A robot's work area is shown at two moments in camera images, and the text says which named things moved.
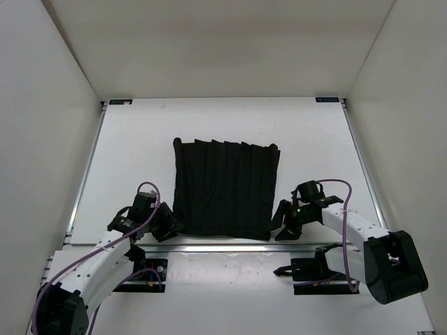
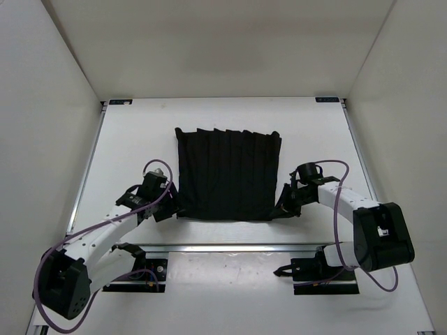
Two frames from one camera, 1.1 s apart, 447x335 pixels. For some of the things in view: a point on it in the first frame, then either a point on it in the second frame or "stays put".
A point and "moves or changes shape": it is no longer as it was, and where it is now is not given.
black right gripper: x=287 y=232 → x=284 y=209
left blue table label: x=121 y=102 stays put
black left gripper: x=166 y=231 → x=172 y=207
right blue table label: x=327 y=99 stays put
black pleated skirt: x=224 y=188 moves or changes shape
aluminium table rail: x=230 y=248 stays put
